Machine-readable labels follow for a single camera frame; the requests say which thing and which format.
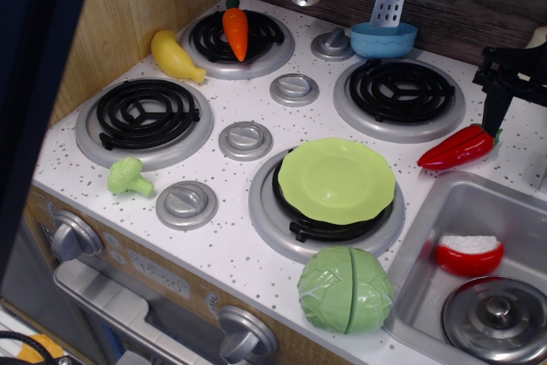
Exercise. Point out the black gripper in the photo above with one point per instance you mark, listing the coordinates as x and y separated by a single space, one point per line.
519 72

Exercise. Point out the orange toy carrot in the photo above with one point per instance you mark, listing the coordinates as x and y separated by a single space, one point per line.
236 28

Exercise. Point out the light green plastic plate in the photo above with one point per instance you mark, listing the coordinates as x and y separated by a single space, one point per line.
336 181

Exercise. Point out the red toy chili pepper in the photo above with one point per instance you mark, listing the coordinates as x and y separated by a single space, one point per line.
467 145

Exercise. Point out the cream toy faucet base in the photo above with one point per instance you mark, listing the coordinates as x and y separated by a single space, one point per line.
538 37

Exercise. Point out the silver toy sink basin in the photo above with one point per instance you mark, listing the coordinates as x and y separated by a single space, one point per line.
460 204

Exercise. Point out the back right black burner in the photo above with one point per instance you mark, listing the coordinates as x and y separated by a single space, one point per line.
402 101

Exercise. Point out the black burner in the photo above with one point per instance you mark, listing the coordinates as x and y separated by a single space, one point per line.
270 47
402 101
298 237
161 122

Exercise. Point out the blue plastic bowl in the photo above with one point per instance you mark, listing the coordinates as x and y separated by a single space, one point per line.
382 42

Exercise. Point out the silver slotted spatula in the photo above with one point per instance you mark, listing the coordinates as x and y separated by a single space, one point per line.
386 13

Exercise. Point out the red bowl of rice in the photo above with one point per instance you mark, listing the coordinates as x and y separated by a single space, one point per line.
469 256

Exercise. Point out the silver stove knob top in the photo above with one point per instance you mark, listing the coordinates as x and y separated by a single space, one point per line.
333 46

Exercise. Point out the silver stove knob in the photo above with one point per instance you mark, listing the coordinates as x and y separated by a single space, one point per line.
333 46
186 205
294 90
245 141

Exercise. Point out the silver stove knob upper middle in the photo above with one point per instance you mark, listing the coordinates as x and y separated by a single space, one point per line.
294 90

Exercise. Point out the stainless steel pot lid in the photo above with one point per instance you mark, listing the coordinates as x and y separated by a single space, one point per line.
498 320

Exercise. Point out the back left black burner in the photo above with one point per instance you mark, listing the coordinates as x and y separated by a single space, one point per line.
270 47

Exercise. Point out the green toy cabbage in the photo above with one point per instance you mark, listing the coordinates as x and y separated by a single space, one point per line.
345 290

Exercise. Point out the front right black burner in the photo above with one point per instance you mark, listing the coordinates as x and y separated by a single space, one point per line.
298 237

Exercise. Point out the silver stove knob lower middle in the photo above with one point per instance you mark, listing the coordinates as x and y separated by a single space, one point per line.
245 141

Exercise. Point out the silver stove knob bottom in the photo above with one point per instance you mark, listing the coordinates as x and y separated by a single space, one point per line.
186 205

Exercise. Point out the front left black burner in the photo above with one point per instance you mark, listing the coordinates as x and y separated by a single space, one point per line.
161 122

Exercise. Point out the yellow toy squash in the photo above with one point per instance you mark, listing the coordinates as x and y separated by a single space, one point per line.
173 59

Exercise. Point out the right silver oven dial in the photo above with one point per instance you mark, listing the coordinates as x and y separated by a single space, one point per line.
245 335

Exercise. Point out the silver oven dial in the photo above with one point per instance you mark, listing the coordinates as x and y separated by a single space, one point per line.
245 335
74 237

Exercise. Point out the oven clock display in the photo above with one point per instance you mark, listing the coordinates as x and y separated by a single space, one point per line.
160 274

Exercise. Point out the green toy broccoli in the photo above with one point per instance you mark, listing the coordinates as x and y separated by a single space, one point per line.
125 175

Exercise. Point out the left silver oven dial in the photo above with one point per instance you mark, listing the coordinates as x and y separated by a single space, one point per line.
74 237

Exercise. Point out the silver oven door handle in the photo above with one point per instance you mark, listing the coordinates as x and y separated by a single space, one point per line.
121 309

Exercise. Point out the yellow object with cable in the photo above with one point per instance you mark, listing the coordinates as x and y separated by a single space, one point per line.
35 349

